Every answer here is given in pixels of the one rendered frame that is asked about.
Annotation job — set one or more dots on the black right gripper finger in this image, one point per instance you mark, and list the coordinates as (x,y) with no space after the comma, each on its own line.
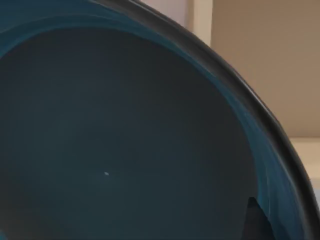
(257,222)

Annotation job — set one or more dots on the dark blue bowl black rim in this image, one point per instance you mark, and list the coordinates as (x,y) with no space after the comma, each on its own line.
(120,120)

